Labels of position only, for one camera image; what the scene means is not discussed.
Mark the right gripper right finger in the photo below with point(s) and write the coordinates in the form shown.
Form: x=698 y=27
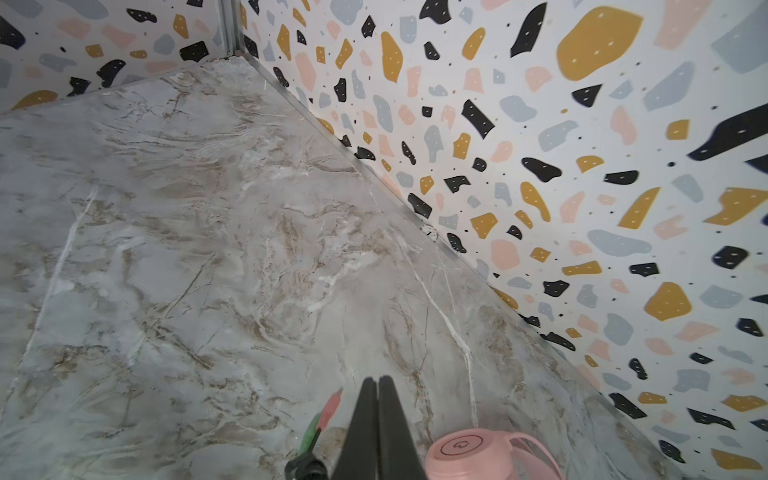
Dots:
x=398 y=458

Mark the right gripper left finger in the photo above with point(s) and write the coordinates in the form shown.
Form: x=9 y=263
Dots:
x=358 y=459

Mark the pink headphones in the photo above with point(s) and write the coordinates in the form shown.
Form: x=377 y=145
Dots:
x=486 y=454

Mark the left corner aluminium post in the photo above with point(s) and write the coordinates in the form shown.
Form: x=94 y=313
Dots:
x=230 y=25

